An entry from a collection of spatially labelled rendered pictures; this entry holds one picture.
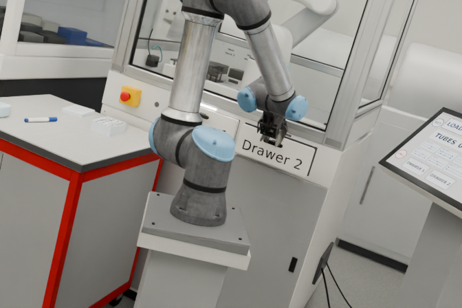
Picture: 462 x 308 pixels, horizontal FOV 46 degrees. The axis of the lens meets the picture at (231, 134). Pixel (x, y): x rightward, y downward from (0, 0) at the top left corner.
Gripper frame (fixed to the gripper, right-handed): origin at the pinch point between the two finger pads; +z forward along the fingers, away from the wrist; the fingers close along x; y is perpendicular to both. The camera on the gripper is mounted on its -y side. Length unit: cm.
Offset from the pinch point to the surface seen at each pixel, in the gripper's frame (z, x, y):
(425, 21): 128, 16, -315
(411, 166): -8.6, 47.4, -2.2
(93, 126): 1, -62, 23
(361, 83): -18.3, 22.5, -23.0
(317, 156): 6.2, 15.5, -5.8
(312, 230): 28.6, 22.3, 9.8
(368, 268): 166, 44, -77
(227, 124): 4.8, -20.7, -4.6
